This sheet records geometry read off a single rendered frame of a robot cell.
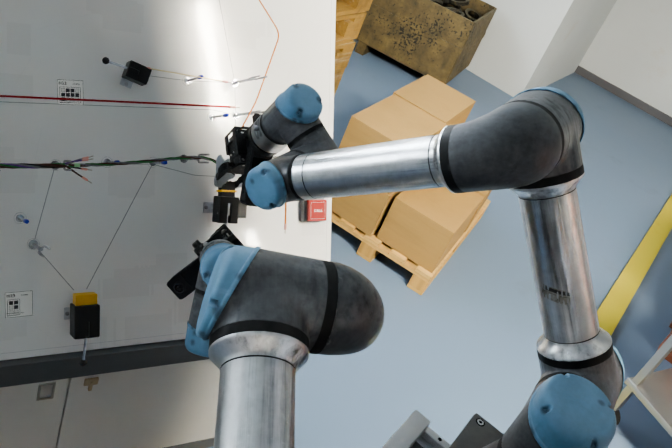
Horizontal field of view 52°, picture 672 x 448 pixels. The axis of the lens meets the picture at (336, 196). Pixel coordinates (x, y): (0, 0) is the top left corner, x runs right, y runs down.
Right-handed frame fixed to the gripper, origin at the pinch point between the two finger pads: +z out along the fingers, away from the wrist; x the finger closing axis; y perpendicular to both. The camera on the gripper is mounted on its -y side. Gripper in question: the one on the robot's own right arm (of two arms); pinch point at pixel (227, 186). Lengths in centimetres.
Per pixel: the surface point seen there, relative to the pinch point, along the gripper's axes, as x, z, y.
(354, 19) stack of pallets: -150, 128, 164
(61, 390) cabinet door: 27, 36, -34
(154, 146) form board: 14.0, 3.4, 9.7
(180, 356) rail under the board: 4.4, 23.8, -31.1
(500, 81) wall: -391, 236, 227
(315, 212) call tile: -24.5, 5.2, -2.7
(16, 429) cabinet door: 34, 47, -40
